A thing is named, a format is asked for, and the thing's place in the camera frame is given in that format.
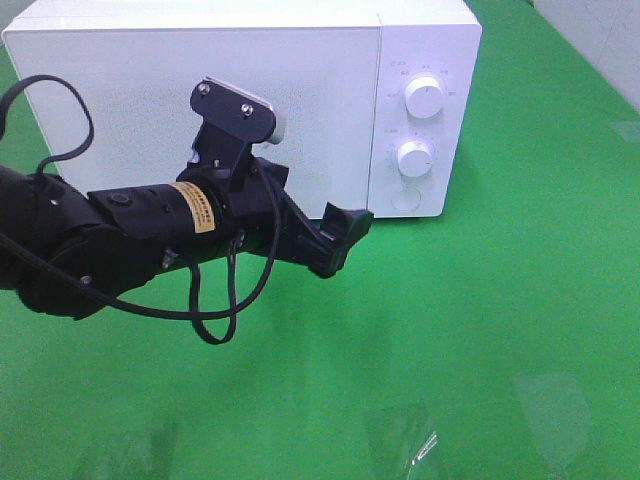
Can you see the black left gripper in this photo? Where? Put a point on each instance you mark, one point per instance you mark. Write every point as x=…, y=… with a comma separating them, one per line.
x=264, y=211

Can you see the round white door button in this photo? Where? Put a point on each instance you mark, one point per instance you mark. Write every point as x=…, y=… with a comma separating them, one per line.
x=406, y=200

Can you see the white microwave knob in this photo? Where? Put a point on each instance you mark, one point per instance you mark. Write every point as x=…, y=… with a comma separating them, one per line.
x=414, y=159
x=424, y=96

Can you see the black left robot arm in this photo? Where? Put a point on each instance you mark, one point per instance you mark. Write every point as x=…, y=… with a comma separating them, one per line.
x=65, y=253

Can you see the clear tape patch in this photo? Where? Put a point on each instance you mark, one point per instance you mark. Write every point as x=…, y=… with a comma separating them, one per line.
x=558, y=415
x=403, y=443

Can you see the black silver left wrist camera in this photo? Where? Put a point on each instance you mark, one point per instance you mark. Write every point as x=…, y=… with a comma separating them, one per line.
x=233, y=120

